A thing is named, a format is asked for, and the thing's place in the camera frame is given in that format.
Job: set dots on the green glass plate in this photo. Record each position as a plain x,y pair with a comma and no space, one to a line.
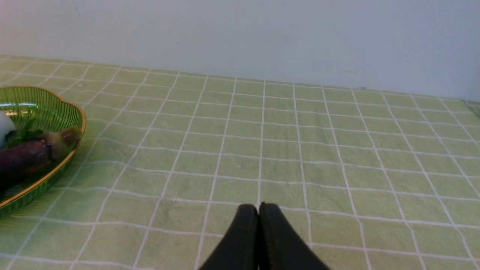
34,111

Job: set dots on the white cucumber-shaped vegetable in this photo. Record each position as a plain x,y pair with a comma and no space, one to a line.
7,126

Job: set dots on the green checked tablecloth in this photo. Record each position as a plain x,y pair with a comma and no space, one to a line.
370,180

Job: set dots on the dark purple eggplant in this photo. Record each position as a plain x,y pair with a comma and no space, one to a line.
26,158

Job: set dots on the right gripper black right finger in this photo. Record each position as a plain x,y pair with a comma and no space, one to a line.
280,247

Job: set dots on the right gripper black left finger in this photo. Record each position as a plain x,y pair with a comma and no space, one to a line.
236,250

